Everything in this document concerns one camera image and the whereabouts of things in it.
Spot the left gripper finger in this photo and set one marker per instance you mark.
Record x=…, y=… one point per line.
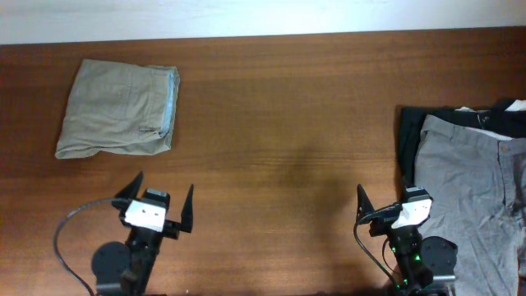
x=186, y=223
x=129, y=192

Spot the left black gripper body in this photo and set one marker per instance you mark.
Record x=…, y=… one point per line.
x=173, y=227

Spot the khaki green shorts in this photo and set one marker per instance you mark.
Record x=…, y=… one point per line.
x=119, y=108

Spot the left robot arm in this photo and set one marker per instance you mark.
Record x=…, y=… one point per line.
x=125, y=268

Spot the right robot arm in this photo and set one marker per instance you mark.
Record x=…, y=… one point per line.
x=425, y=265

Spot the grey shorts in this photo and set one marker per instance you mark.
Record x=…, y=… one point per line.
x=477, y=182

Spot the black garment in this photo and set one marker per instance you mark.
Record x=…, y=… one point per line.
x=493, y=122

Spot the white cloth piece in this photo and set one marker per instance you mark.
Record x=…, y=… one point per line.
x=508, y=106

